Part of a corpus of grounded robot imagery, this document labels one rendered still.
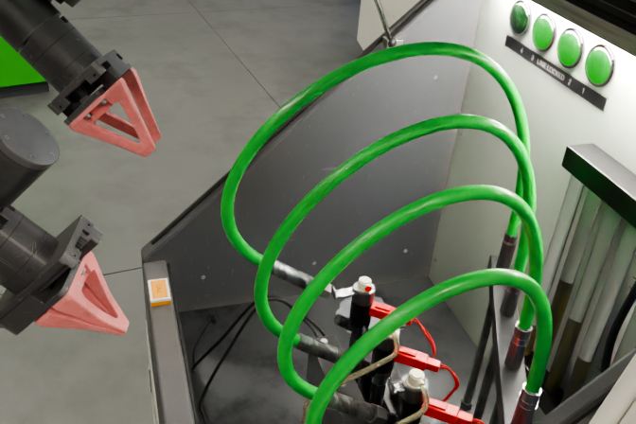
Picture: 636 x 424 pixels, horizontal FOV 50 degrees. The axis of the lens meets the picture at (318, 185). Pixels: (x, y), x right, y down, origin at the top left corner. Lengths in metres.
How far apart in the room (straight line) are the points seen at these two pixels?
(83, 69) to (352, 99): 0.51
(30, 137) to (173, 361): 0.50
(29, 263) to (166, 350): 0.43
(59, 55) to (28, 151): 0.17
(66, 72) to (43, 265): 0.20
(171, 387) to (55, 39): 0.48
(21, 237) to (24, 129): 0.09
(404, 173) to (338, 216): 0.14
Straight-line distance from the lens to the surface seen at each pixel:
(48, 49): 0.70
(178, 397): 0.94
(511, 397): 0.79
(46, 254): 0.61
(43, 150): 0.57
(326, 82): 0.69
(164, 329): 1.03
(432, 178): 1.22
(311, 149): 1.10
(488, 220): 1.13
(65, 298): 0.61
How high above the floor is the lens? 1.65
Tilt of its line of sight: 31 degrees down
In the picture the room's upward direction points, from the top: 5 degrees clockwise
